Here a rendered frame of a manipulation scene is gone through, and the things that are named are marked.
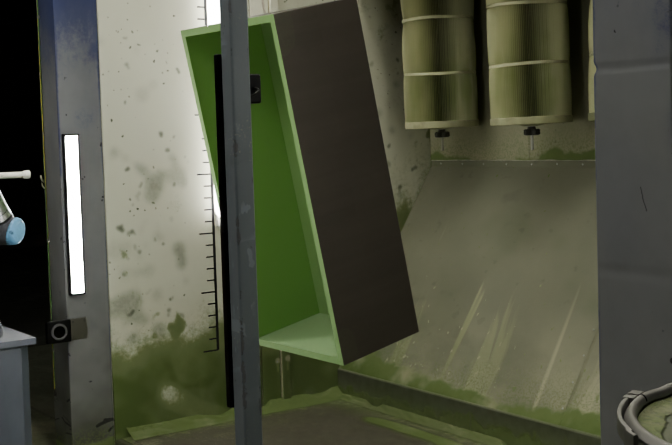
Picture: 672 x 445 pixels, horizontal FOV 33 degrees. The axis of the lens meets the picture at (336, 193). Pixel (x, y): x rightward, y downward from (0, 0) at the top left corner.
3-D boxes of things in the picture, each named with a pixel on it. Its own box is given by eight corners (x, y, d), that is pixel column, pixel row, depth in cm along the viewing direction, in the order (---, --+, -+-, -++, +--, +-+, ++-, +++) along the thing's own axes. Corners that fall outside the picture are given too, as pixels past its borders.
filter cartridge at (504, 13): (497, 152, 437) (488, -62, 433) (480, 151, 474) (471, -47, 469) (588, 148, 439) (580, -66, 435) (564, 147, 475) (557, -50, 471)
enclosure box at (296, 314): (319, 313, 447) (258, 14, 426) (419, 331, 399) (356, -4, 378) (247, 342, 426) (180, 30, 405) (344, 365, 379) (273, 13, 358)
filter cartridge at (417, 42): (493, 147, 513) (487, -36, 507) (468, 151, 480) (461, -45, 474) (419, 149, 528) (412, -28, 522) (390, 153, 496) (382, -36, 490)
